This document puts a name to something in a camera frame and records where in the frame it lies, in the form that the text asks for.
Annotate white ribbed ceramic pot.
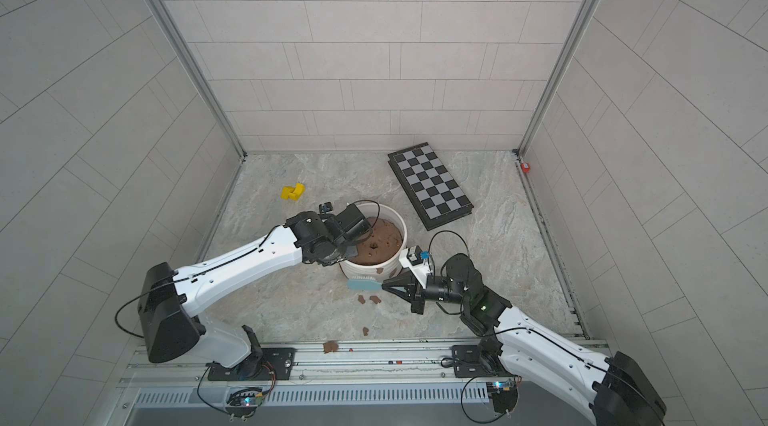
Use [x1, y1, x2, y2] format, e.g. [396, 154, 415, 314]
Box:
[340, 200, 408, 283]

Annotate light blue scrub brush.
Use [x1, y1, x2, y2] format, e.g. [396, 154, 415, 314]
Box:
[347, 278, 382, 291]

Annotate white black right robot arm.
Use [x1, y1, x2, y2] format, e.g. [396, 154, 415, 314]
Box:
[382, 252, 667, 425]

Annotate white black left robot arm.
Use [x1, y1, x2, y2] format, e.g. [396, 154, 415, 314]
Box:
[137, 204, 373, 377]

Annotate yellow plastic block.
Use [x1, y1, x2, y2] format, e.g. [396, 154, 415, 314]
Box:
[280, 182, 305, 201]

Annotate black grey chessboard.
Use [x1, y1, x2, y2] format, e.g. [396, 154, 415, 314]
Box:
[388, 142, 474, 231]

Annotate right circuit board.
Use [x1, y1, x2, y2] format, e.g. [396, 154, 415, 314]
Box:
[486, 379, 519, 415]

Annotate circuit board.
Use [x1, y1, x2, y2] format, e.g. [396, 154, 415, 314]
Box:
[226, 387, 265, 414]
[486, 379, 519, 415]

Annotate left circuit board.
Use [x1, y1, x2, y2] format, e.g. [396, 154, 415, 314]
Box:
[226, 387, 265, 414]

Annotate aluminium corner profile left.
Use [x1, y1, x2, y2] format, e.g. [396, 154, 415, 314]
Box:
[144, 0, 248, 162]

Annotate aluminium corner profile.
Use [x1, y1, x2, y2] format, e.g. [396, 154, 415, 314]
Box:
[517, 0, 600, 158]
[144, 0, 248, 162]

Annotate aluminium corner profile right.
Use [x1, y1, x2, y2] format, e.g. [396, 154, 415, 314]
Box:
[517, 0, 600, 158]

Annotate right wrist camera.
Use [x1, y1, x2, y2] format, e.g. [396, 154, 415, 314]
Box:
[398, 246, 433, 288]

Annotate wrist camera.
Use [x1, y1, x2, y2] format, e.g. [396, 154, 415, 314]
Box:
[398, 246, 433, 288]
[336, 203, 372, 241]

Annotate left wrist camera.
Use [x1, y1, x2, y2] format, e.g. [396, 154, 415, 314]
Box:
[336, 203, 372, 241]

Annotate brown mud clump on rail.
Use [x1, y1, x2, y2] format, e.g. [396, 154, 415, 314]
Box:
[323, 340, 339, 354]

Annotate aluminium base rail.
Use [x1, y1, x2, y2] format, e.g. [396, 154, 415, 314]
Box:
[117, 337, 479, 389]

